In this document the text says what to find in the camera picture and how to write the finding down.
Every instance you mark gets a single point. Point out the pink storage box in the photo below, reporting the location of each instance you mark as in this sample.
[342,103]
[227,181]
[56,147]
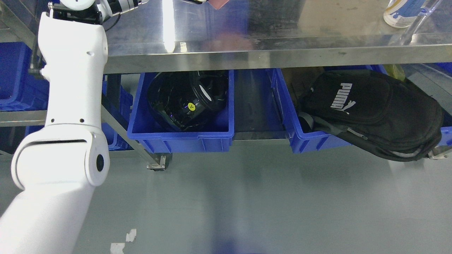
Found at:
[217,4]

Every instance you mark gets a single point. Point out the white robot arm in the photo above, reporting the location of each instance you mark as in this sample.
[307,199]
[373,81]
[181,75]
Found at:
[58,167]

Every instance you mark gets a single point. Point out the stainless steel shelf table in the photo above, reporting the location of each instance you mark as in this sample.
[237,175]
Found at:
[172,35]

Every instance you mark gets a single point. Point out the blue bin with helmet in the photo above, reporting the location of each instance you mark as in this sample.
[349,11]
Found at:
[214,137]

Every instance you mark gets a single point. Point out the black glossy helmet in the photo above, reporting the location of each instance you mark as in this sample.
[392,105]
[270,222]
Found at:
[186,101]

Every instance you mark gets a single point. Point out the blue bin with backpack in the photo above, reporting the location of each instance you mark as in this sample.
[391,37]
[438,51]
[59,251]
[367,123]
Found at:
[301,141]

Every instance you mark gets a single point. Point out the blue bin far left lower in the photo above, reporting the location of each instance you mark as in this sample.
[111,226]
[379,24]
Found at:
[114,140]

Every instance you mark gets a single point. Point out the black Puma backpack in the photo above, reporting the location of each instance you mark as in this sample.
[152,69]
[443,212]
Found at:
[387,117]

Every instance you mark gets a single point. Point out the blue bin far left upper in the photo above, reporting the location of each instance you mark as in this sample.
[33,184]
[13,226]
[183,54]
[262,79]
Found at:
[19,90]

